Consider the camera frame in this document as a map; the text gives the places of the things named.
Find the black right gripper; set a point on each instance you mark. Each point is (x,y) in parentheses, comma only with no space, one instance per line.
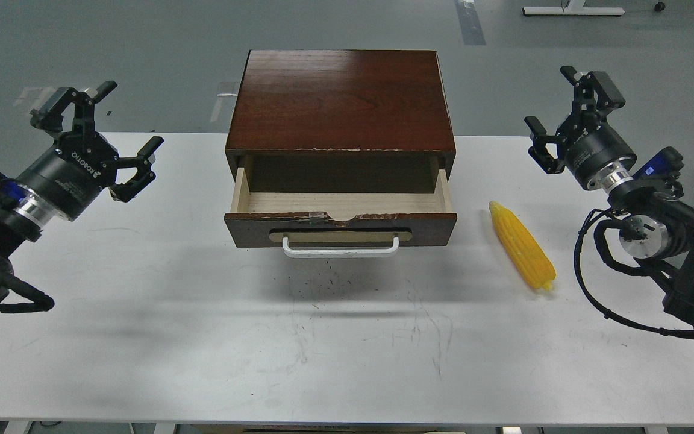
(599,159)

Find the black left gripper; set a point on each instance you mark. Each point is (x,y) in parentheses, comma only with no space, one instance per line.
(70,169)

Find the yellow toy corn cob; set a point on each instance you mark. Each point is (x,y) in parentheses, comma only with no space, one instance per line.
(522,248)

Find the wooden drawer with white handle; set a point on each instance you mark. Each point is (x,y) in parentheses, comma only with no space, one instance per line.
(330,221)

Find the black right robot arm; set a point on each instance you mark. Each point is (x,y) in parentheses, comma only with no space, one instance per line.
(647,231)

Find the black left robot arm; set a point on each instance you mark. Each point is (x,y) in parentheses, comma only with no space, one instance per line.
(23,215)

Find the white stand base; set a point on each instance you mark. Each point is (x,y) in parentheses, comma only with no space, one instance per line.
(573,8)

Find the dark wooden cabinet box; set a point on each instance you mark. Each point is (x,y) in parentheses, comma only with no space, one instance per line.
(343,100)

